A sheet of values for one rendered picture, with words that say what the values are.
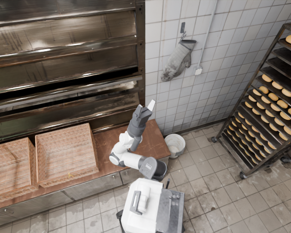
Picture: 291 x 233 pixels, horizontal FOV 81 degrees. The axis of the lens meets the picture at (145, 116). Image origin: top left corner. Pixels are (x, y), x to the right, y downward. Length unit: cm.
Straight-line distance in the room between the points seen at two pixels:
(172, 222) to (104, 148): 132
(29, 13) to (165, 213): 139
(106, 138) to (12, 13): 140
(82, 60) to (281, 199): 282
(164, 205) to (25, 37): 134
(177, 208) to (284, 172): 239
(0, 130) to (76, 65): 100
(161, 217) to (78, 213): 168
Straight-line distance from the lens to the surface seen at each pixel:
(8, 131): 211
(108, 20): 142
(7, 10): 144
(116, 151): 113
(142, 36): 152
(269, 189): 294
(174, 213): 97
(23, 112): 190
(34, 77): 162
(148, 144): 203
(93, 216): 245
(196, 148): 279
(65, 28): 142
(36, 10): 141
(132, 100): 189
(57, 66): 156
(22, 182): 222
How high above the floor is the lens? 234
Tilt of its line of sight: 51 degrees down
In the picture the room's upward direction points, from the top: straight up
